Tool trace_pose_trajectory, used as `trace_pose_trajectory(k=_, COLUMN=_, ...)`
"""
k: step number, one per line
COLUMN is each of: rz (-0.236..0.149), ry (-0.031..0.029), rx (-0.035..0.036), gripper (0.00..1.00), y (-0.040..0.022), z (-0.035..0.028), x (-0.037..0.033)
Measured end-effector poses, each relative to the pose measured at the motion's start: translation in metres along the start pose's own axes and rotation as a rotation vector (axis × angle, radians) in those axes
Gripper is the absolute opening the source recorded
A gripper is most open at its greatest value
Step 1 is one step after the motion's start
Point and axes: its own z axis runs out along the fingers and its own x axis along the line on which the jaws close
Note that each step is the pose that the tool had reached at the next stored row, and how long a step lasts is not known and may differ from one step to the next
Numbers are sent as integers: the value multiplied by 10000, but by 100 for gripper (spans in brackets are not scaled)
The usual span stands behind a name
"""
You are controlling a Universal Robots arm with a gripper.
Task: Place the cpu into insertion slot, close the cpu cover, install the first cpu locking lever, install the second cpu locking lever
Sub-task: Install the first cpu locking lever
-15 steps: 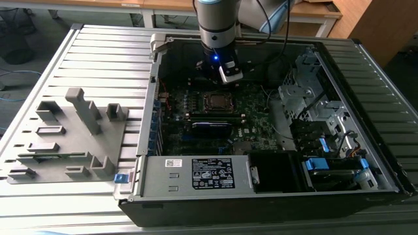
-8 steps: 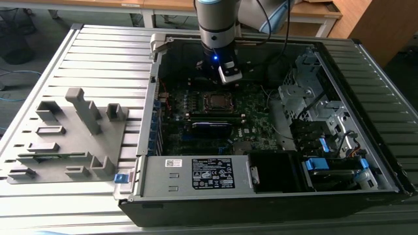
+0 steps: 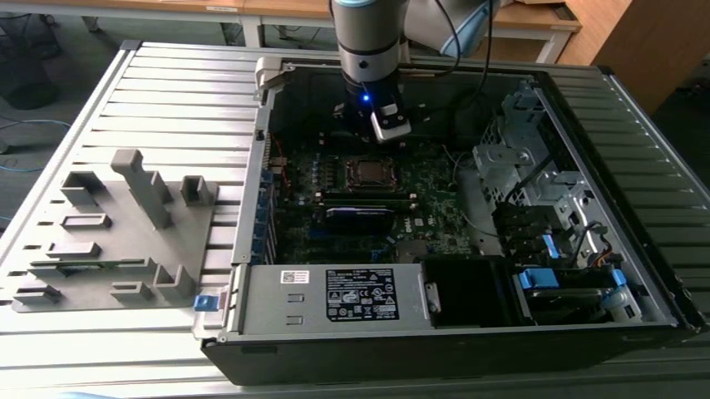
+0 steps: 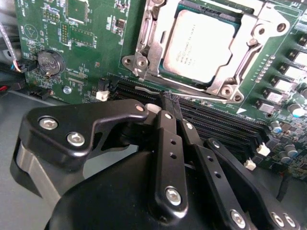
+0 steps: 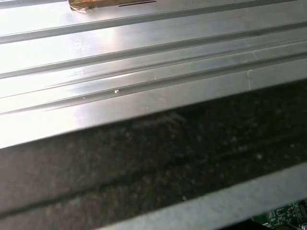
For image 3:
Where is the CPU socket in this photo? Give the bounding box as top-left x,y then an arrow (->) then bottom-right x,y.
343,155 -> 404,193

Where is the wooden cabinet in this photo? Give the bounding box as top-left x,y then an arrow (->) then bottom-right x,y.
557,0 -> 710,117

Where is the blue floor cable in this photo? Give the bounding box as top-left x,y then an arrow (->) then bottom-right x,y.
0,118 -> 73,174

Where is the blue expansion slot retainer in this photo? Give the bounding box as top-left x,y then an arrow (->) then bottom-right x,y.
250,165 -> 279,265

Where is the wooden desk white frame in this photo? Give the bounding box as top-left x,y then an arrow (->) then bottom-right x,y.
243,0 -> 583,64
0,0 -> 262,49

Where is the grey parts rack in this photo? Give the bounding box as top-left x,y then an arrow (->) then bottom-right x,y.
9,149 -> 220,313

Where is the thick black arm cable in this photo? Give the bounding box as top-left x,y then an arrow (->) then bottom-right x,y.
468,0 -> 498,113

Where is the black plastic disk bay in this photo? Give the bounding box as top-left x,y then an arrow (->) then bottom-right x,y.
491,202 -> 570,255

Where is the grey power supply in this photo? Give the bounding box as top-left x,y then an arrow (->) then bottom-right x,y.
240,264 -> 434,333

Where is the metal drive cage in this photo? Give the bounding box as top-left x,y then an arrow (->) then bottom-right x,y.
470,82 -> 589,234

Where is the coloured wire bundle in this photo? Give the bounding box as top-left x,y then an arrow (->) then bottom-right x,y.
590,249 -> 622,271

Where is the thick black looped cable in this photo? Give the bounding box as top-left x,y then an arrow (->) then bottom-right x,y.
452,89 -> 498,146

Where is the green motherboard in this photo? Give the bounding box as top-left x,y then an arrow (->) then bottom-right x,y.
264,135 -> 503,267

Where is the grey case latch handle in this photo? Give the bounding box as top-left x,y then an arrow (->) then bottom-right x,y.
254,57 -> 286,103

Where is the metal socket cover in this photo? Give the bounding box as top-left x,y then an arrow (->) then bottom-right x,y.
344,156 -> 398,191

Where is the chipset heat sink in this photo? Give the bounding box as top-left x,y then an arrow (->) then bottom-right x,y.
396,239 -> 430,262

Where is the black graphics card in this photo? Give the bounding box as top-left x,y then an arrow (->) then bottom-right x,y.
326,205 -> 396,238

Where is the black PC case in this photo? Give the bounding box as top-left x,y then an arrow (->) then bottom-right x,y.
191,56 -> 709,386

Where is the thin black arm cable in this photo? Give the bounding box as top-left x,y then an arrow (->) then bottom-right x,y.
410,0 -> 464,79

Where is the black bin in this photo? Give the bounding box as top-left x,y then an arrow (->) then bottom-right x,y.
0,12 -> 63,112

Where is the CPU with silver top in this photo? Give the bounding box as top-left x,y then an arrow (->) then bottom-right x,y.
355,161 -> 391,185

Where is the blue disk carrier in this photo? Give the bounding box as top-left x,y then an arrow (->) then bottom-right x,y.
513,268 -> 561,292

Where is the black RAM slot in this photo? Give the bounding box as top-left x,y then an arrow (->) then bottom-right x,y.
320,190 -> 411,200

